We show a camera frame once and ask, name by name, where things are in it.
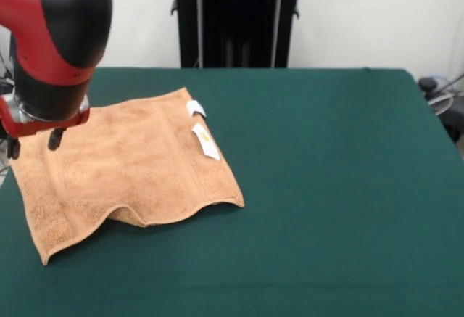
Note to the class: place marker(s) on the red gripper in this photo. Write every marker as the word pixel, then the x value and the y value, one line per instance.
pixel 43 126

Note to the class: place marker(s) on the tan terry towel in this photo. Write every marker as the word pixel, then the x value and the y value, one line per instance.
pixel 127 172

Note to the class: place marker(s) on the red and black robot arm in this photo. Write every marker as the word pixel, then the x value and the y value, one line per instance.
pixel 54 34

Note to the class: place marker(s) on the dark green table cloth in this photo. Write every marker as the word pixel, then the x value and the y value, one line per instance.
pixel 326 186

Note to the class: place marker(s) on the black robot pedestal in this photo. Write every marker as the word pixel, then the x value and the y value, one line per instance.
pixel 239 19

